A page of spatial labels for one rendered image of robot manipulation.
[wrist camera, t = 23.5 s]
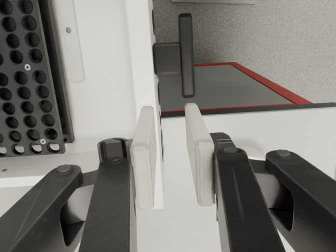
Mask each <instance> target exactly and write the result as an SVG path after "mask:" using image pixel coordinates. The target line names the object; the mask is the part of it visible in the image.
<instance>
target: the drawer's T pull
mask: <svg viewBox="0 0 336 252"><path fill-rule="evenodd" d="M178 35H179V42H177V41H176V42H161V43H155V44H153V46H152V52H153V65H154V73H155V74H156V75H158V76H160V75H175V74H180V75H181V94H182V97H183V98H185V99H188V98H193V97H194V96H195V72H194V44H193V18H192V15H191V14H190V13H180V14H179V15H178Z"/></svg>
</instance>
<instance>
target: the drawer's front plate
mask: <svg viewBox="0 0 336 252"><path fill-rule="evenodd" d="M125 6H126V16H127V26H128V36H129V46H130V56H131V66H132V76H133V86H134V96H135V106H136V116H137V122H138V120H139V116H140V112H141V109H142V108H143V106H151V107H152V108H153V110H154V122H155V134H156V146H157V153H156V172H155V190H154V207H152V208H151V210H160V209H163V208H164V197H165V160H164V153H163V155H162V139H161V130H162V120H161V124H160V115H161V105H160V104H159V98H158V82H159V78H158V76H157V75H156V74H155V72H154V59H153V44H154V43H156V38H155V35H154V30H153V18H152V10H153V1H152V0H125Z"/></svg>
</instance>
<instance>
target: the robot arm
mask: <svg viewBox="0 0 336 252"><path fill-rule="evenodd" d="M184 106H185V126H186V146H187V151H188V157H189V162H190V167H191V172H192V177H193V182H194V187H195V192H196V197H197V202H198V205H200V206H201V207H210V206H213V204H215V203H216V221H217V222H218V228H219V237H220V246H221V252H286V250H285V248H284V245H283V243H282V240H281V238H280V235H279V233H278V231H279V232H280V233H281V235H282V236H283V237H284V238H285V240H286V241H287V242H288V243H289V245H290V246H291V247H292V248H293V250H294V251H295V252H336V180H334V179H333V178H331V177H330V176H329V175H327V174H326V173H324V172H323V171H321V170H320V169H318V168H317V167H316V166H314V165H313V164H311V163H310V162H308V161H307V160H305V159H304V158H302V157H301V156H300V155H298V154H296V153H294V152H292V151H288V150H286V149H284V150H283V149H279V150H272V151H269V152H267V153H266V155H265V160H257V159H250V158H248V155H247V153H246V152H245V150H243V149H241V148H237V147H236V146H235V144H234V143H233V141H232V140H231V138H230V136H229V135H228V134H226V133H224V132H213V133H209V131H208V129H207V126H206V124H205V122H204V119H203V117H202V115H201V113H200V110H199V108H198V106H197V104H195V103H187V104H186V105H184ZM97 149H98V156H99V166H98V169H97V170H94V171H90V172H85V173H82V169H81V167H80V166H78V165H74V164H64V165H60V166H58V167H56V168H54V169H52V170H51V171H50V172H48V173H47V174H46V175H45V176H44V177H43V178H42V179H41V180H40V181H39V182H38V183H37V184H36V185H34V186H33V187H32V188H31V189H30V190H29V191H28V192H27V193H26V194H25V195H24V196H23V197H22V198H20V199H19V200H18V201H17V202H16V203H15V204H14V205H13V206H12V207H11V208H10V209H9V210H7V211H6V212H5V213H4V214H3V215H2V216H1V217H0V252H75V250H76V248H77V246H78V245H79V243H80V245H79V250H78V252H138V248H137V212H136V209H139V211H148V210H152V208H154V199H155V180H156V162H157V140H156V128H155V116H154V108H153V107H152V106H143V108H141V111H140V115H139V118H138V122H137V126H136V129H135V133H134V137H133V139H125V138H121V137H113V138H108V139H104V140H102V141H100V142H99V143H98V144H97ZM215 194H216V198H215ZM135 201H136V203H135Z"/></svg>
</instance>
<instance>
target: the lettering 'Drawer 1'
mask: <svg viewBox="0 0 336 252"><path fill-rule="evenodd" d="M152 24H153V34H154V35H155V23H154V11H153V9H152ZM157 89H158V103H159V105H160V91H159V82H158V85H157ZM159 117H160V126H161V120H162V118H161V115H160V111H159ZM161 147H162V161H163V162H164V145H163V133H162V129H161Z"/></svg>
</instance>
